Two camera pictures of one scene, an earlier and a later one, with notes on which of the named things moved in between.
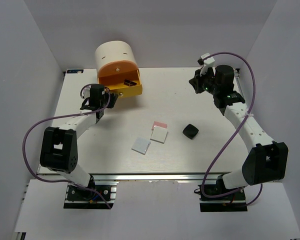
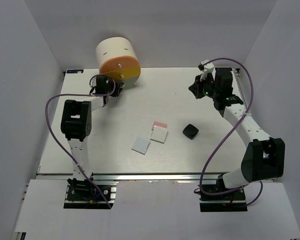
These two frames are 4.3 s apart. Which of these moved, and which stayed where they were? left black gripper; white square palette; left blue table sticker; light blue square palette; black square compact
Moved: left black gripper
Stayed: left blue table sticker; black square compact; light blue square palette; white square palette
